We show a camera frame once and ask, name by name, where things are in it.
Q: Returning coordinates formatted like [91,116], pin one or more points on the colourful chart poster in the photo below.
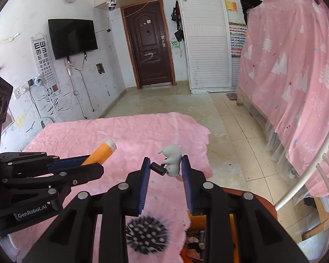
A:
[238,39]

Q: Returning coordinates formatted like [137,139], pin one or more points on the small brown wall picture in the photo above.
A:
[100,68]

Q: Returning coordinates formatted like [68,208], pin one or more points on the white security camera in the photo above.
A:
[111,5]

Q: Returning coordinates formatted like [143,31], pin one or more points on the small flag sticker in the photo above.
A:
[55,88]

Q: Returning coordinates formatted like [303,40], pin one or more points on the black white spiky ball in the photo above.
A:
[148,234]

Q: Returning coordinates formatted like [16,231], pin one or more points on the dark floor scale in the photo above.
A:
[231,96]

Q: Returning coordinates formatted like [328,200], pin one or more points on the black hanging bags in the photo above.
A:
[177,19]

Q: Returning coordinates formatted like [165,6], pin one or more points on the white toy animal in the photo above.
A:
[172,156]

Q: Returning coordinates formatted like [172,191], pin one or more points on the wooden bunk bed frame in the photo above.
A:
[240,98]

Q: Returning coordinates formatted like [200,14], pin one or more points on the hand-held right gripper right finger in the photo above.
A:
[187,189]

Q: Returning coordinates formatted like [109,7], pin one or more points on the yellow orange poster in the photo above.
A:
[231,6]

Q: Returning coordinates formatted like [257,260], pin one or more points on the orange plastic bin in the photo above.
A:
[266,201]

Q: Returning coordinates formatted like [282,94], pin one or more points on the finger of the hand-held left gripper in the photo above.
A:
[68,162]
[79,174]

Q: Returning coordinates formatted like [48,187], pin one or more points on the white wall socket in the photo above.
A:
[18,92]
[26,86]

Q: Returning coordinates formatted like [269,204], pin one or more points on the black wall television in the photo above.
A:
[71,37]

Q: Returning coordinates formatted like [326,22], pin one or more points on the white louvered wardrobe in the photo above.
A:
[208,38]

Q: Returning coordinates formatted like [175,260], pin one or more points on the orange tube with white cap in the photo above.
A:
[101,150]

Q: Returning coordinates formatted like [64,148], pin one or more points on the pink tree-print sheet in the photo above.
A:
[290,82]

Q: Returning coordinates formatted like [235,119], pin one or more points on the white metal barred frame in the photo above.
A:
[307,183]

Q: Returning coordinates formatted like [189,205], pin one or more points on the black hanging cloth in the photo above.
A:
[249,6]

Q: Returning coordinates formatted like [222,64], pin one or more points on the white eye chart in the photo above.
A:
[43,57]

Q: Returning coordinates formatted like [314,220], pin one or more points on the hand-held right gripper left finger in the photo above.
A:
[144,189]

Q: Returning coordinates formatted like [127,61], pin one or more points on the white blue plug-in charger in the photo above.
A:
[38,81]

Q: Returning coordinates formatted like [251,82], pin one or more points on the white metal bed rail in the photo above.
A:
[47,120]

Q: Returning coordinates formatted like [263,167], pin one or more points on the pink blanket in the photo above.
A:
[126,131]

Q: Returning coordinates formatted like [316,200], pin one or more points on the dark brown door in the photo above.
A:
[149,43]

